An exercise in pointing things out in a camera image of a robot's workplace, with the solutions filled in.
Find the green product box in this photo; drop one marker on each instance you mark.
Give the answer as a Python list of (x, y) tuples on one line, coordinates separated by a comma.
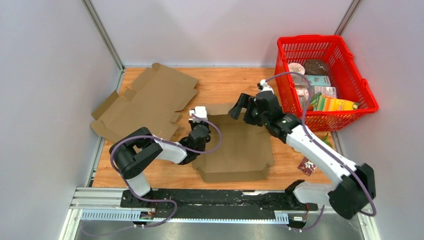
[(314, 102)]

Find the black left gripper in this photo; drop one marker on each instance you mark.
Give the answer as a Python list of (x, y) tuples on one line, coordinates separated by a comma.
[(193, 124)]

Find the flat brown cardboard sheet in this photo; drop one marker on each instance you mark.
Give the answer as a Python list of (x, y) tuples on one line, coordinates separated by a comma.
[(154, 100)]

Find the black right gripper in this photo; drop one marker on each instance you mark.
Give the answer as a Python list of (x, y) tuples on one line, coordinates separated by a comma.
[(246, 101)]

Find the orange yellow product box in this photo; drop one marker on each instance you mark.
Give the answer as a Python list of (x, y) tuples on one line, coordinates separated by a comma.
[(330, 104)]

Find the teal product box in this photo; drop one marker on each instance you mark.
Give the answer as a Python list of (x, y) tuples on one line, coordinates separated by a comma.
[(315, 80)]

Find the white round container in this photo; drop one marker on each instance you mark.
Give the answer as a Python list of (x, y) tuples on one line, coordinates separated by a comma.
[(296, 69)]

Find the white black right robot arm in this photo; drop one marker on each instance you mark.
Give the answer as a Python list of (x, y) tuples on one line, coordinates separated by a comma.
[(352, 186)]

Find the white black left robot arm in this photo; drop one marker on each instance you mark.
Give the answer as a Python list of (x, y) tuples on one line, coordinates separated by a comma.
[(133, 154)]

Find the pink white product box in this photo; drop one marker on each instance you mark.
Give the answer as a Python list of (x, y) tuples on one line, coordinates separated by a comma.
[(303, 93)]

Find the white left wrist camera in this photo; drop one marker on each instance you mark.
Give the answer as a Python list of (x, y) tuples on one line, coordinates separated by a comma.
[(198, 114)]

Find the aluminium rail frame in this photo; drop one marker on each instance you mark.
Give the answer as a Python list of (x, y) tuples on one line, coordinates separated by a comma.
[(96, 214)]

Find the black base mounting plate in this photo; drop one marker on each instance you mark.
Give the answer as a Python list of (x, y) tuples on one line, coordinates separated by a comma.
[(215, 204)]

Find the dark red snack packet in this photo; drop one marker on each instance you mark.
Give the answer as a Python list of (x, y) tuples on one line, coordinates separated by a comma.
[(307, 167)]

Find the brown cardboard box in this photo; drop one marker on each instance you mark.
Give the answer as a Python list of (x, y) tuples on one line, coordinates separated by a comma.
[(237, 151)]

